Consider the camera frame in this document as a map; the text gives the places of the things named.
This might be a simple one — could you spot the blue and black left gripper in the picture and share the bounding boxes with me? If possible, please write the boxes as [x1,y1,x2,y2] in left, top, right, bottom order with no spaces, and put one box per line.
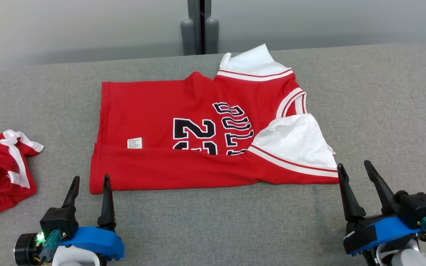
[13,174,125,266]

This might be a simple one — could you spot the red basketball jersey shirt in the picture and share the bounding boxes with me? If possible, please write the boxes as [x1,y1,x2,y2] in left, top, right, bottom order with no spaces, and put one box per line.
[89,44,339,194]

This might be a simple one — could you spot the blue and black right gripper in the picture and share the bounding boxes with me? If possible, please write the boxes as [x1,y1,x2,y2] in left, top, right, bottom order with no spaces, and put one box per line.
[337,160,426,256]

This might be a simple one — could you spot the left camera cable teal plug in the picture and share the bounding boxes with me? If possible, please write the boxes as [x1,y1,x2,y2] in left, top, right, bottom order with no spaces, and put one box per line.
[38,230,62,265]

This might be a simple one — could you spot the grey metal partition post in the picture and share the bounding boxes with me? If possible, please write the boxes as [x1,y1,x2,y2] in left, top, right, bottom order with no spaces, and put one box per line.
[180,0,220,56]

